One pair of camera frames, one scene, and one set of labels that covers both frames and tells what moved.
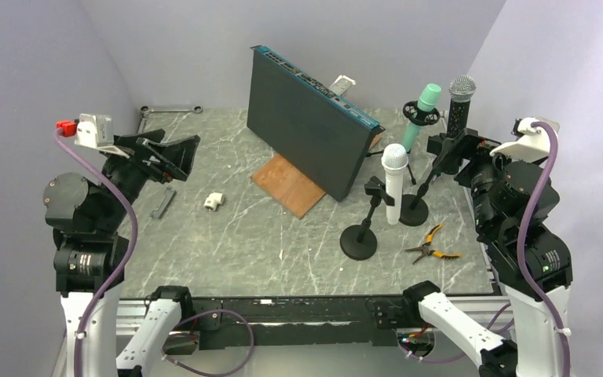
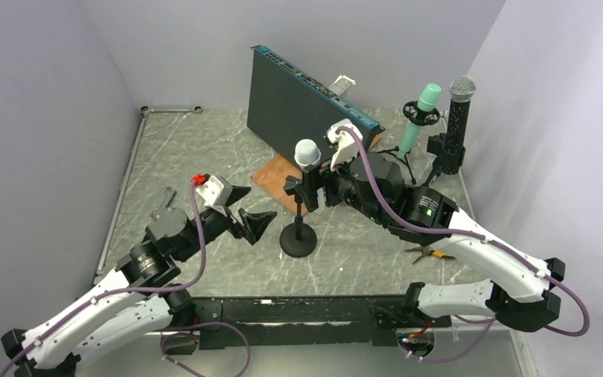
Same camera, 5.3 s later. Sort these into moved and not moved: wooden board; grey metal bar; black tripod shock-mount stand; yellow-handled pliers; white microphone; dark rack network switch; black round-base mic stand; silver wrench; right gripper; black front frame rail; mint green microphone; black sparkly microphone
Moved: black round-base mic stand; right gripper; white microphone
Not moved: black sparkly microphone; mint green microphone; wooden board; silver wrench; black tripod shock-mount stand; dark rack network switch; grey metal bar; black front frame rail; yellow-handled pliers
